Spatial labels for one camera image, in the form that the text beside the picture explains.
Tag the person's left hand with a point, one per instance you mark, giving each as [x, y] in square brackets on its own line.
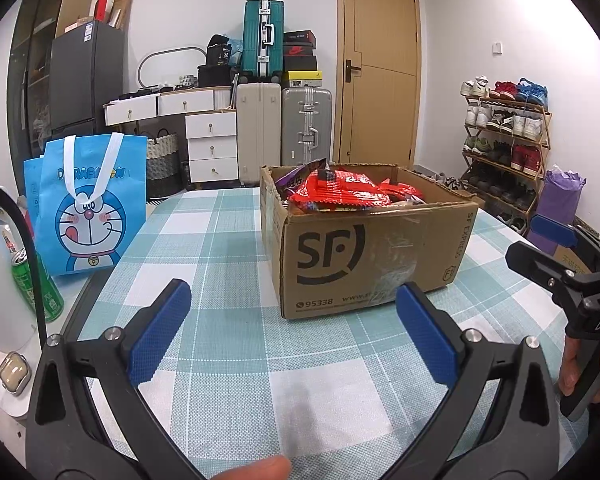
[255, 470]

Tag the flat cardboard box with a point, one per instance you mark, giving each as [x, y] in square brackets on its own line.
[79, 25]

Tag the plain black shoe box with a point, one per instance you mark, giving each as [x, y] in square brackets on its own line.
[300, 63]

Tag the blue cartoon tote bag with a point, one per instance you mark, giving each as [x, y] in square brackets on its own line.
[90, 220]

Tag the wooden shoe rack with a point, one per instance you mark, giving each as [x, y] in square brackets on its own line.
[505, 101]

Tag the green drink can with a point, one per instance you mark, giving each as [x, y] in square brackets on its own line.
[37, 290]

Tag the red black shoe box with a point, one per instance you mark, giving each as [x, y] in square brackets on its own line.
[300, 49]

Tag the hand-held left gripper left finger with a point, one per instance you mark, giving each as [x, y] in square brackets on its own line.
[160, 335]

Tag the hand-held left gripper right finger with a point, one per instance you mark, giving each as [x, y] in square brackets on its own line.
[427, 335]

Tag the grey refrigerator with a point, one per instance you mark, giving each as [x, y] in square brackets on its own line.
[85, 75]

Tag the white drawer desk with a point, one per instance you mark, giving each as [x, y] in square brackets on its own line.
[210, 152]

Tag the white purple snack packet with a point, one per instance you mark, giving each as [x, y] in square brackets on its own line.
[290, 182]

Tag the red snack packet black label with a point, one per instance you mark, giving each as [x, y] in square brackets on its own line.
[340, 190]

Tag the tall cardboard box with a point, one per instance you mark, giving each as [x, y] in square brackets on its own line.
[121, 10]

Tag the black bag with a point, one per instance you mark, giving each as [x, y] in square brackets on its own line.
[217, 76]

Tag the striped bowl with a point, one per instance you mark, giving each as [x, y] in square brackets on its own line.
[186, 80]

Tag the person's right hand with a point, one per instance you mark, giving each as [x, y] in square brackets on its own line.
[569, 370]

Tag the woven basket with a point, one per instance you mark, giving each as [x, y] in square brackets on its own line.
[162, 160]

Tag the silver suitcase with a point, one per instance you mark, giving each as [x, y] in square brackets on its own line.
[305, 125]

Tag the beige suitcase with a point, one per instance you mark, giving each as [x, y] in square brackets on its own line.
[257, 130]

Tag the red triangular chip packet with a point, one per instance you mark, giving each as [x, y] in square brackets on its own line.
[405, 191]

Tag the scattered shoes pile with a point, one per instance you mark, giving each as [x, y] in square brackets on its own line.
[452, 181]

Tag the checked tablecloth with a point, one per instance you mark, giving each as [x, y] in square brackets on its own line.
[230, 310]

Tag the cardboard floor box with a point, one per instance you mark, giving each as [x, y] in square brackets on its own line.
[572, 260]

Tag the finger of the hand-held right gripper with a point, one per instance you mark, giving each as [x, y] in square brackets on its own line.
[555, 229]
[530, 259]

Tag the rows of shoes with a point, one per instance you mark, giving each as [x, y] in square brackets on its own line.
[522, 125]

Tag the small black box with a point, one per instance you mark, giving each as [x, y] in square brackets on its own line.
[218, 50]

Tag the beige earbuds case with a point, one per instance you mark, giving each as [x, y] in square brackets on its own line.
[14, 374]

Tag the purple bag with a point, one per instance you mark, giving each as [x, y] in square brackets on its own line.
[555, 200]

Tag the teal suitcase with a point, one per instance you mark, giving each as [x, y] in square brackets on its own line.
[254, 40]

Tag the white side cabinet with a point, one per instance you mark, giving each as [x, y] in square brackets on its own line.
[75, 290]

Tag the wooden door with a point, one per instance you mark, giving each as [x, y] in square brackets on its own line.
[380, 60]

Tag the black shoe box white label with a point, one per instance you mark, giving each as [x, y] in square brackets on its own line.
[299, 37]

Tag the brown cardboard box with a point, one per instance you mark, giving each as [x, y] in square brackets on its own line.
[370, 260]

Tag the oval metal frame mirror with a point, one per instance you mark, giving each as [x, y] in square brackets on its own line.
[172, 49]

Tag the white appliance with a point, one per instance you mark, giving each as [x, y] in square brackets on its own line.
[0, 285]

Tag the tall red box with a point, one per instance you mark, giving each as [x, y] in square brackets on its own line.
[101, 7]

